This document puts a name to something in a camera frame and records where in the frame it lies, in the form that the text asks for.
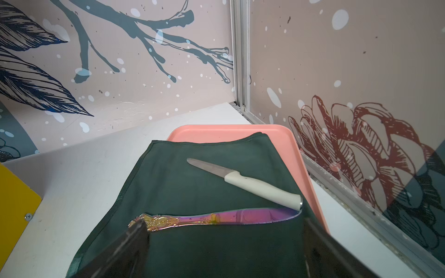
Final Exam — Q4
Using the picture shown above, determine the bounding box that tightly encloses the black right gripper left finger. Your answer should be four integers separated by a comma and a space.
74, 220, 149, 278

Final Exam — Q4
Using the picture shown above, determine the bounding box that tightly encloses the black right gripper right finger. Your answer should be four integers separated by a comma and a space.
303, 218, 377, 278

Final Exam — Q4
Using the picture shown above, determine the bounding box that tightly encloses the yellow shelf unit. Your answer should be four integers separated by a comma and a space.
1, 165, 42, 267

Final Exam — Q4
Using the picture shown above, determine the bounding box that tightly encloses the iridescent butter knife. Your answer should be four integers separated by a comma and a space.
128, 207, 301, 232

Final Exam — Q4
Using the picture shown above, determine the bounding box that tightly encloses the dark green cloth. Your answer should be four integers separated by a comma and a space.
67, 133, 316, 278

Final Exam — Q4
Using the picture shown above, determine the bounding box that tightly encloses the pink plastic tray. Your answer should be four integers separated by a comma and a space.
168, 125, 329, 232

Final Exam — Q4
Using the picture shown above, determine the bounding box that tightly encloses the white handled knife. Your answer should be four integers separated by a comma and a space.
187, 158, 303, 211

